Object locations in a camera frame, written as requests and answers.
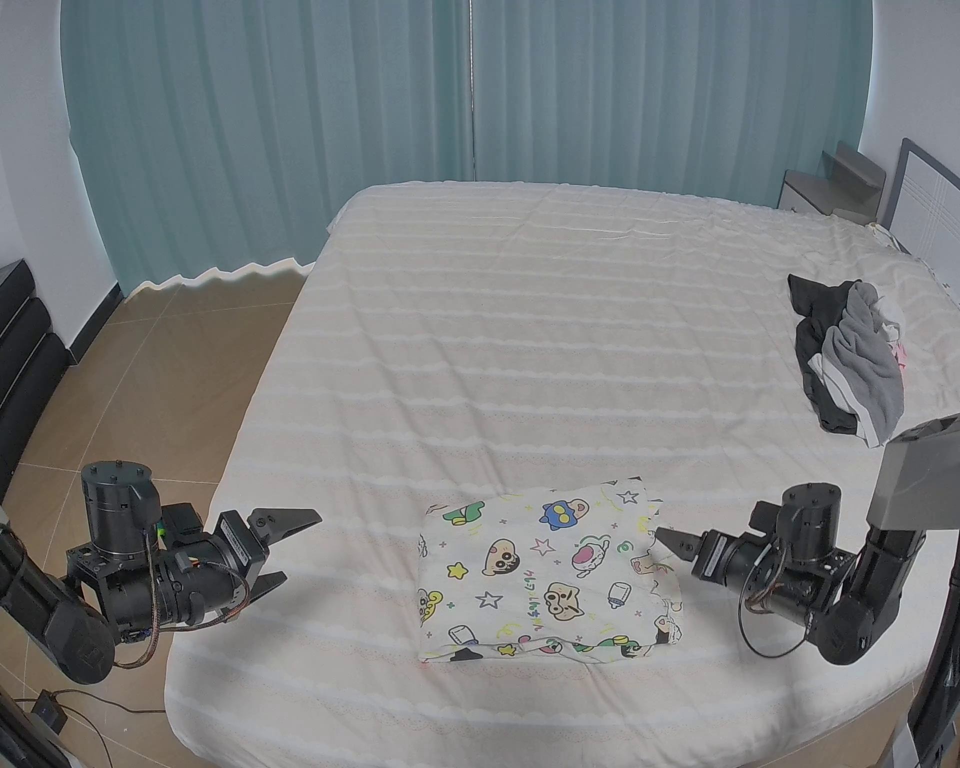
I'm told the grey bedside table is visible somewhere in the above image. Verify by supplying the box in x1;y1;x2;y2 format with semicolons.
778;142;888;224

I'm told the black power adapter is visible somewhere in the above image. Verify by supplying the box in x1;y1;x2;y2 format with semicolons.
31;690;70;736

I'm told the blue-green curtain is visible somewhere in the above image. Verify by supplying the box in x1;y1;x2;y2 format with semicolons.
472;0;875;210
60;0;478;295

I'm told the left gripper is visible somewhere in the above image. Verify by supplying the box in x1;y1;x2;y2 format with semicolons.
159;507;324;627

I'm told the pile of clothes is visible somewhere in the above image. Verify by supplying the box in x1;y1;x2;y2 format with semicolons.
787;273;909;450

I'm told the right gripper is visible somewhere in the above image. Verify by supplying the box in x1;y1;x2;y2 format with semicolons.
688;527;783;603

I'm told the bed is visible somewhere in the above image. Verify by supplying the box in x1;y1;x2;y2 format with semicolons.
163;137;960;768

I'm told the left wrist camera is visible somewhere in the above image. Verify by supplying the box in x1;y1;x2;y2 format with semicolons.
159;504;204;546

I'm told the white printed pyjama top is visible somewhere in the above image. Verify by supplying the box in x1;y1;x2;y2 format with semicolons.
416;477;685;666

